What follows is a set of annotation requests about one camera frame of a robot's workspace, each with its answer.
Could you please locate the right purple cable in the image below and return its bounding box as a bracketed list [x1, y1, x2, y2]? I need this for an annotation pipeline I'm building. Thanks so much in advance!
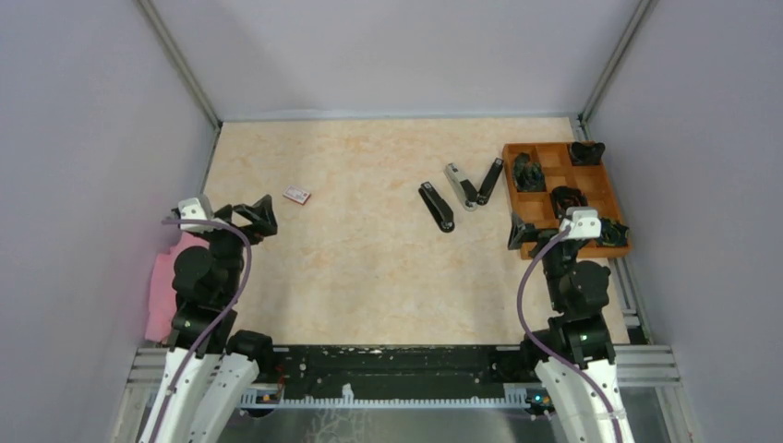
[516, 227, 626, 443]

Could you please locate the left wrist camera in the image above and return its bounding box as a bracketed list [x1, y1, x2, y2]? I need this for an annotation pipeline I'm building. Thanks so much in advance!
[177, 195, 213, 233]

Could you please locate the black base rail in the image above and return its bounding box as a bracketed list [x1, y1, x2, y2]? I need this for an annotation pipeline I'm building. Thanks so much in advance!
[218, 344, 581, 405]

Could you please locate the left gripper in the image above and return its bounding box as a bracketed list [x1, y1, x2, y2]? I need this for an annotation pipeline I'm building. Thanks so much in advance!
[197, 194, 277, 300]

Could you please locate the red white staple box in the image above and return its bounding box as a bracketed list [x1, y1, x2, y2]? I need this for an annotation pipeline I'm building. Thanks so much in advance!
[283, 186, 311, 206]

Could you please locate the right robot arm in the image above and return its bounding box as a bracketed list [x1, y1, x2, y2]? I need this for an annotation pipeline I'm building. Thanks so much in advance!
[508, 208, 634, 442]

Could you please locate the dark clip bundle bottom right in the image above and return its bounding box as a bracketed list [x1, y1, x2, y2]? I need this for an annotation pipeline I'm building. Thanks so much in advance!
[596, 218, 630, 247]

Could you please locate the wooden compartment tray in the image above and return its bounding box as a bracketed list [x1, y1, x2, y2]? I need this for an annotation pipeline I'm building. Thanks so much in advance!
[502, 142, 626, 229]

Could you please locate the pink cloth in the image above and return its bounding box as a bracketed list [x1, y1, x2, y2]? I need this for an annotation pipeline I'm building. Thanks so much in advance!
[144, 233, 208, 342]

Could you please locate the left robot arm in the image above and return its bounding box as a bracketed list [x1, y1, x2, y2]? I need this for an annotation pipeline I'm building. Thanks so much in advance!
[138, 195, 278, 442]

